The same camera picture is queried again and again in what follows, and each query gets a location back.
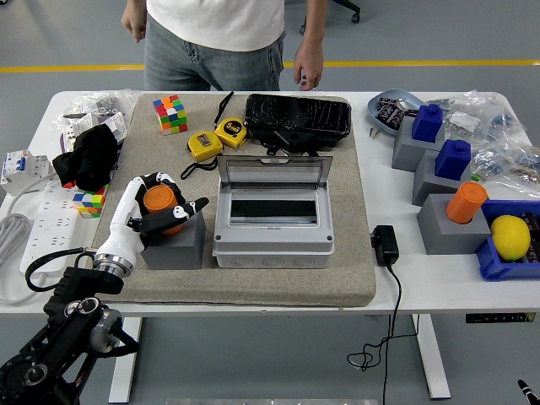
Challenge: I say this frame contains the blue-grey bowl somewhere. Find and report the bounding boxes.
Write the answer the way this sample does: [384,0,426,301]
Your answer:
[365,87,427,137]

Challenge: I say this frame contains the smoky transparent box lid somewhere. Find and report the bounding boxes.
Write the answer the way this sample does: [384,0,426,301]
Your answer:
[217,154,334,195]

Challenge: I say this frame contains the grey electrical junction box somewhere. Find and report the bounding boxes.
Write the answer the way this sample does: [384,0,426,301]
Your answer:
[212,189,336,270]

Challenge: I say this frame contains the grey block holder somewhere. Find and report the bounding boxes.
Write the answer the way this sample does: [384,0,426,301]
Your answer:
[412,148,473,207]
[416,192,492,256]
[391,116,446,172]

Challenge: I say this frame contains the black adapter cord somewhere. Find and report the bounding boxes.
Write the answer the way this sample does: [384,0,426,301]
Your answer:
[346,263,421,405]

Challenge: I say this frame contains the blue block battery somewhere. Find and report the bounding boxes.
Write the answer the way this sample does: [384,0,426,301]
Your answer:
[434,139,473,179]
[411,103,444,142]

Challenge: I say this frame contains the black power adapter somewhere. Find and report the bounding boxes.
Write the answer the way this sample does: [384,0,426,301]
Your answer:
[370,224,400,267]

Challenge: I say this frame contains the black plastic tray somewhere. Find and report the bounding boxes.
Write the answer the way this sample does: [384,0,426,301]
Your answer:
[243,93,353,149]

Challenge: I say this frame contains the black plastic bracket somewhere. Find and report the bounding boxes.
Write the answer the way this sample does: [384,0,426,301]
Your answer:
[265,129,318,158]

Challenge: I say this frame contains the yellow tape measure 5m print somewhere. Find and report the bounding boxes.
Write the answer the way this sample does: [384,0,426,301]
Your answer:
[213,90,249,149]

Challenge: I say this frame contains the clear bag of small parts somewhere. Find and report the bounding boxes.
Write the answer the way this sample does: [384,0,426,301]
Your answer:
[426,89,518,143]
[484,159,540,197]
[468,137,540,178]

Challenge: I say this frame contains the white circuit breaker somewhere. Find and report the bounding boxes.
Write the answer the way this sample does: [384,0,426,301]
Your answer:
[0,148,54,197]

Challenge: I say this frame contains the grey block with round hole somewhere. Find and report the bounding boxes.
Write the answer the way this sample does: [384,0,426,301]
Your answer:
[140,201,207,271]

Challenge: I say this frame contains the colourful puzzle cube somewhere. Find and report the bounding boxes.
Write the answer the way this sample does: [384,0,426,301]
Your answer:
[152,94,189,137]
[72,183,110,219]

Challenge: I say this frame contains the clear bag of screws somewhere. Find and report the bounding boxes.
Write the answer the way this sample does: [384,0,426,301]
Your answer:
[50,89,140,144]

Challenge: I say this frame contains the person's left hand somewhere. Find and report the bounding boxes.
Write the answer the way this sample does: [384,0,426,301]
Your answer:
[293,40,326,92]

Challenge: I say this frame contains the black office chair base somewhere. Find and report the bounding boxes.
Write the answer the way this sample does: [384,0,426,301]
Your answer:
[299,0,362,35]

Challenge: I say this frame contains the white power strip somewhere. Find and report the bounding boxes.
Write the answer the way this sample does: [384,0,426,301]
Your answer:
[19,180,81,275]

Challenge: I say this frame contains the grey-brown mat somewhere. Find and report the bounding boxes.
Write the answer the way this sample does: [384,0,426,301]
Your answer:
[79,92,377,308]

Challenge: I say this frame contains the black cloth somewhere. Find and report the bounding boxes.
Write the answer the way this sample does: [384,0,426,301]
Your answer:
[51,123,120,193]

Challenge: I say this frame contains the person's right hand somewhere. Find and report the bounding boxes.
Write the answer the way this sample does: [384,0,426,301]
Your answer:
[121,6,148,44]

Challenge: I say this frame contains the orange cylinder battery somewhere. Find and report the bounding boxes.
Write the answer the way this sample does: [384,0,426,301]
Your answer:
[142,184,186,236]
[445,181,489,224]

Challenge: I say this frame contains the blue plastic bin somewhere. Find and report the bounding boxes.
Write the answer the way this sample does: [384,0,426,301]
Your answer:
[474,198,540,282]

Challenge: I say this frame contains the white table leg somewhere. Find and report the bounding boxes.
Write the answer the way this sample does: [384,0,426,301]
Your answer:
[108,316,143,404]
[411,314,451,400]

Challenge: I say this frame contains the black table control panel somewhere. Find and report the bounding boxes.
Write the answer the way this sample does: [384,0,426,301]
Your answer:
[464,311,536,324]

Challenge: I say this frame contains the dark packets stack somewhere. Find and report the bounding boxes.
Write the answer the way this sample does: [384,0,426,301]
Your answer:
[517,210,540,265]

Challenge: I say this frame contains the person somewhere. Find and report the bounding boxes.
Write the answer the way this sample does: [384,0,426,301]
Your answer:
[121,0,328,92]

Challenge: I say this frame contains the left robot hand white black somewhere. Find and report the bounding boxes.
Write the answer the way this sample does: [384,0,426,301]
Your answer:
[94,170,210,269]

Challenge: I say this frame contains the white labelled small box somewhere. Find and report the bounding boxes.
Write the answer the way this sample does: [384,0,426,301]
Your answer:
[100,111,128,144]

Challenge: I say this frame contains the white purple packet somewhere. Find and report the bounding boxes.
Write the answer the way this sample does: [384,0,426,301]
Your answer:
[60,114,94,154]

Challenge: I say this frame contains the yellow lemon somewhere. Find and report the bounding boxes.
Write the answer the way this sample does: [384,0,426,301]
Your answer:
[489,213,532,262]

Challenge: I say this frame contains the white power strip cable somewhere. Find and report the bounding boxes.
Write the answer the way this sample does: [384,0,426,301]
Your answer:
[0,181,58,307]

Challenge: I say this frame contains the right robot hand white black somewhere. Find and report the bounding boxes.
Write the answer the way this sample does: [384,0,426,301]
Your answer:
[517,378,540,405]

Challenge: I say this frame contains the yellow tape measure label window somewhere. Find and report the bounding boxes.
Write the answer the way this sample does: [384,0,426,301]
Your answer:
[180,131,224,181]

